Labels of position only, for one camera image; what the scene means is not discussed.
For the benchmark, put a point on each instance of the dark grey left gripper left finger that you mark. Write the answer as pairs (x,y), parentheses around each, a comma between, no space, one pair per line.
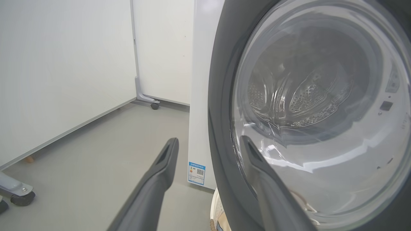
(151,192)

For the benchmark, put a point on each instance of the grey panel leg with caster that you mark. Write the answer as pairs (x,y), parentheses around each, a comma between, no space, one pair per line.
(144,96)
(17,191)

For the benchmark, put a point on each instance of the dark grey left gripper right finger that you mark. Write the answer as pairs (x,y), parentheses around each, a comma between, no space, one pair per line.
(273,199)

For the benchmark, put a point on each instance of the black round glass washer door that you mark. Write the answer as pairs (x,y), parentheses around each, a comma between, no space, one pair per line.
(221,128)

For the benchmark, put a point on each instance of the white front-load washing machine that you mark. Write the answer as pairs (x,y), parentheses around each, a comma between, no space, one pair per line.
(202,96)

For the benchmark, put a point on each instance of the blue energy label sticker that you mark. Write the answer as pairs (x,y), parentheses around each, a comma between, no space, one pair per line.
(196,173)

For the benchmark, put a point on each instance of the steel washer drum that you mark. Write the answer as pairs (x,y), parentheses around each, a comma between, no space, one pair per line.
(305,96)

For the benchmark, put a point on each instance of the white partition panel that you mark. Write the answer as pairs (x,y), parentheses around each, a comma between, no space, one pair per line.
(64,70)
(163,48)

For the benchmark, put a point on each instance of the cream perforated laundry basket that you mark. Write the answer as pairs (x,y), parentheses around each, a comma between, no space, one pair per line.
(214,208)

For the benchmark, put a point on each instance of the grey warning sticker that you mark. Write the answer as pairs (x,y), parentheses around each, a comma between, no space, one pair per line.
(392,81)

